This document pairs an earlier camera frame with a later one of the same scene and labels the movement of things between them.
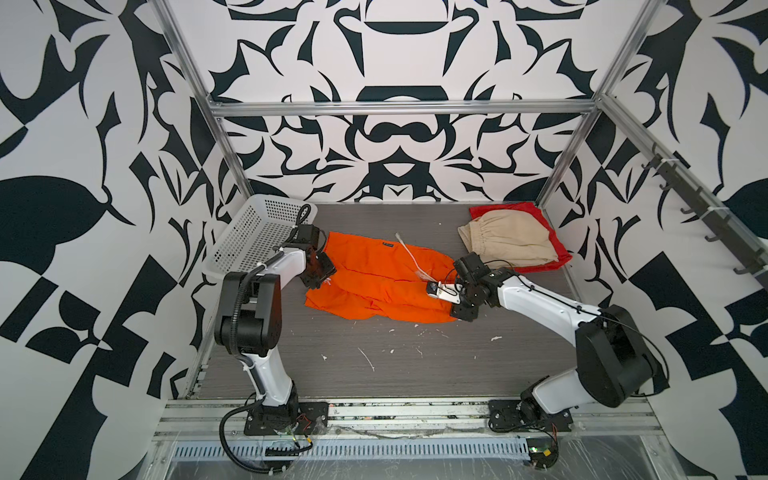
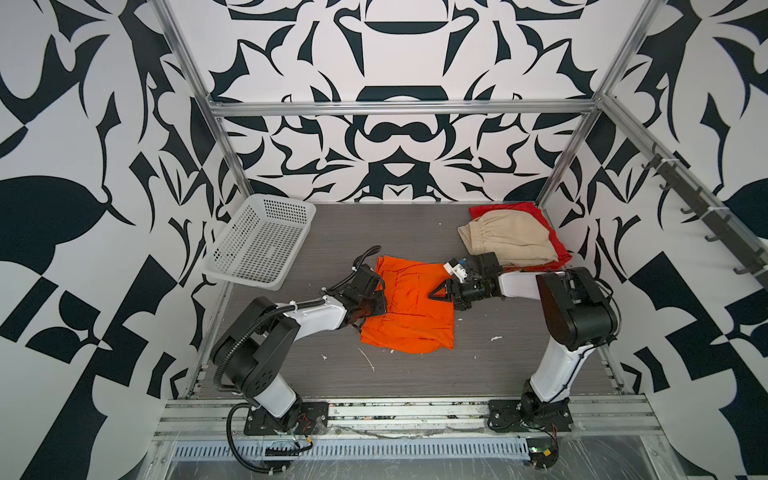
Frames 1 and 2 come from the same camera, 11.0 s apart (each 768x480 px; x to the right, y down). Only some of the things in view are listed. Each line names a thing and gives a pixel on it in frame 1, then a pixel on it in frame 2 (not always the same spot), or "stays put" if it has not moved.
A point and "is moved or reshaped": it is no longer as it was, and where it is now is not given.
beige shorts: [508, 238] stays put
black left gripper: [329, 269] → [381, 298]
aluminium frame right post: [637, 33] stays put
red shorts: [530, 207] stays put
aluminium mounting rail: [410, 420] stays put
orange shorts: [382, 279] is moved or reshaped
